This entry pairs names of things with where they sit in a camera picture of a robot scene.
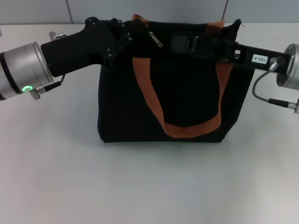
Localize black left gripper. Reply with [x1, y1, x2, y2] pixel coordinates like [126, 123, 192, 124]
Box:
[41, 16, 142, 77]

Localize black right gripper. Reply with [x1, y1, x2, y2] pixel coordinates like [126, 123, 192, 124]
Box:
[192, 35, 291, 72]

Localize silver zipper pull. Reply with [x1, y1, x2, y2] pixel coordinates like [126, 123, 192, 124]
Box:
[148, 31, 164, 48]

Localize black bag with orange handles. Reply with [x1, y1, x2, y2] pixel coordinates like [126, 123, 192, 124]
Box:
[97, 14, 256, 143]

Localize right gripper cable with connectors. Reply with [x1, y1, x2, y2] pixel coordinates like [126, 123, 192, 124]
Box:
[252, 56, 299, 114]

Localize gripper cable with connectors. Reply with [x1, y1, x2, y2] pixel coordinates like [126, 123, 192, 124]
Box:
[252, 56, 299, 114]
[29, 31, 69, 101]

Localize left gripper cable with connectors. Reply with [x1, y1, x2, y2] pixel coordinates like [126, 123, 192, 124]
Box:
[29, 31, 69, 101]

